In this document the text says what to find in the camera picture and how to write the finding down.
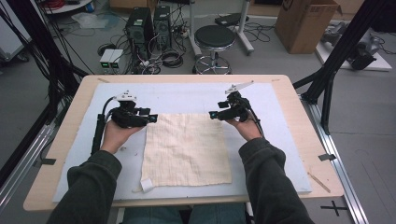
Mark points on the black tape cross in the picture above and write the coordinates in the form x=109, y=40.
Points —
x=333, y=207

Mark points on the person's right leg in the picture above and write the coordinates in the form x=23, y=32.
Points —
x=218, y=214

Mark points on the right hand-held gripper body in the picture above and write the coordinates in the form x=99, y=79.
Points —
x=238, y=107

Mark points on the white foam mat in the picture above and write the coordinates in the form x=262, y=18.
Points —
x=186, y=96

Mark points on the black flat floor device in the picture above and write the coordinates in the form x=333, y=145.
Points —
x=230, y=19

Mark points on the narrow black computer tower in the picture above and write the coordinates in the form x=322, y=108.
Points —
x=162, y=25

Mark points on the white board with grey device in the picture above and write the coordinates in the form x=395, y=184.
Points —
x=358, y=53

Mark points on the white round table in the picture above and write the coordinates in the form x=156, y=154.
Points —
x=68, y=7

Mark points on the wide black computer tower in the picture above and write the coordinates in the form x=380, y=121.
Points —
x=138, y=31

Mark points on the aluminium rail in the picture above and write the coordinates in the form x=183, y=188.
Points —
x=25, y=161
x=339, y=174

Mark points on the black metal frame strut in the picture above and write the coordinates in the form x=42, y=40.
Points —
x=342, y=46

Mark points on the cream printed cloth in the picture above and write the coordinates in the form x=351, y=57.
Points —
x=186, y=149

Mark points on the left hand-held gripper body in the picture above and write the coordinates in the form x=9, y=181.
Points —
x=127, y=118

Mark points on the black tape piece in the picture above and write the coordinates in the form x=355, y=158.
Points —
x=327, y=157
x=46, y=161

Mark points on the black round stool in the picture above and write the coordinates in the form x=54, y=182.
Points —
x=214, y=35

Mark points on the person's right hand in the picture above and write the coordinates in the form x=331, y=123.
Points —
x=247, y=129

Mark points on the person's left leg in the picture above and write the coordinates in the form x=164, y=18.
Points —
x=152, y=216

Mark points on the white panel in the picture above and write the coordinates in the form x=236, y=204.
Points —
x=12, y=37

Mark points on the person's leg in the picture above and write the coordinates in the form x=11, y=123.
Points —
x=218, y=214
x=152, y=216

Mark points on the large cardboard box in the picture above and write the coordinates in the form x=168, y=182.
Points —
x=305, y=28

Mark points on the white power supply unit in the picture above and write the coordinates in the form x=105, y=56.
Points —
x=117, y=57
x=106, y=57

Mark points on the clear plastic sheet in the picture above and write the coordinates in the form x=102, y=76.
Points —
x=90, y=20

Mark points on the thin wooden stick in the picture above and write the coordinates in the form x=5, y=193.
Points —
x=319, y=182

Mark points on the white desk leg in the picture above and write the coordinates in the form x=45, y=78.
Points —
x=193, y=31
x=244, y=31

